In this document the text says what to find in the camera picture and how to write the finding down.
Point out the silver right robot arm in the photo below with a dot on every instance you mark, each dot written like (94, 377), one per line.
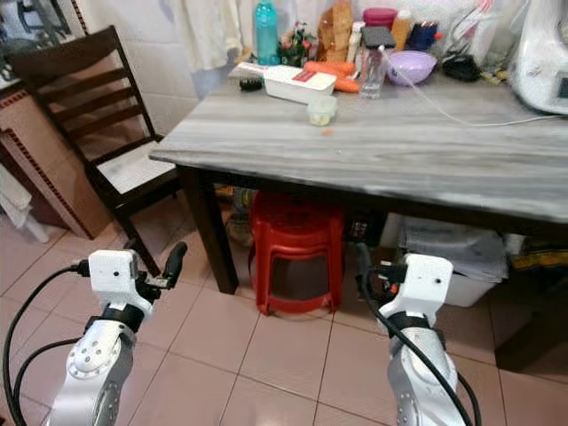
(422, 377)

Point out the small clear cup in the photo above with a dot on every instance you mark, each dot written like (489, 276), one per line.
(322, 111)

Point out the short orange carrot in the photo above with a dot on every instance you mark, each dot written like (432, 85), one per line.
(349, 86)

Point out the white flat packet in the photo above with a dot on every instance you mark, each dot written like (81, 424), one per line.
(247, 70)

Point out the red plastic stool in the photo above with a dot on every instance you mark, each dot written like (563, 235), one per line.
(297, 235)

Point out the small black object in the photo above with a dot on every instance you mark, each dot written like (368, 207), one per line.
(251, 84)

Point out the clear plastic bag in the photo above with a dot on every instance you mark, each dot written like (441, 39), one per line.
(484, 25)

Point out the white kitchen appliance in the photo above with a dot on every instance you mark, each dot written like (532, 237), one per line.
(541, 62)

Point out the purple plastic bowl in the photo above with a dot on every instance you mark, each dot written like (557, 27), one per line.
(413, 67)

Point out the brown food bag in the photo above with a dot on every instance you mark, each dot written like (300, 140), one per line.
(337, 31)

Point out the maroon lid container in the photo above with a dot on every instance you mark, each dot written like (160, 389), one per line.
(380, 16)

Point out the dark blue container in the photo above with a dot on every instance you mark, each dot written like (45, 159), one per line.
(422, 35)

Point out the white folded rack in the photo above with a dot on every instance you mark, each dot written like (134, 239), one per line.
(18, 209)

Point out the dark wooden slat chair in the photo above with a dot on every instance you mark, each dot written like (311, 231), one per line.
(64, 53)

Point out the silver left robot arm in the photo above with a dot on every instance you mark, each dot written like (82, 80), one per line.
(89, 373)

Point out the grey top dark wood table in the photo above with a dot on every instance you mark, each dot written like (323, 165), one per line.
(373, 155)

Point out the white storage bin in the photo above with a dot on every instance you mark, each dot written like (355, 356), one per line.
(461, 257)

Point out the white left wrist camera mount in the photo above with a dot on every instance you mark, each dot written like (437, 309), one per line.
(117, 277)

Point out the small green plant ornament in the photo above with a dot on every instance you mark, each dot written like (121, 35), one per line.
(296, 46)

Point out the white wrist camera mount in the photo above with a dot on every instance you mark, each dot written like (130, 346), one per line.
(426, 284)
(117, 277)

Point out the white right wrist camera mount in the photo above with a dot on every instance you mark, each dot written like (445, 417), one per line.
(426, 284)

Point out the teal water bottle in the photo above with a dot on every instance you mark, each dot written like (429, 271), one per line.
(266, 35)

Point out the clear jar black lid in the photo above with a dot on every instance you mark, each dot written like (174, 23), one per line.
(375, 67)

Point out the white hanging cloth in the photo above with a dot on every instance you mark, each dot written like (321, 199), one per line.
(207, 31)

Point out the long orange carrot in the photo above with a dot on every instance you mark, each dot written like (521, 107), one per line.
(330, 67)

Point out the black pouch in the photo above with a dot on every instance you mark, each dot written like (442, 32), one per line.
(463, 67)

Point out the orange bottle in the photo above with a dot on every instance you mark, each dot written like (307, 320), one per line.
(402, 25)

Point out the white box red label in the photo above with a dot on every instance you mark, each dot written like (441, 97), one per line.
(297, 85)

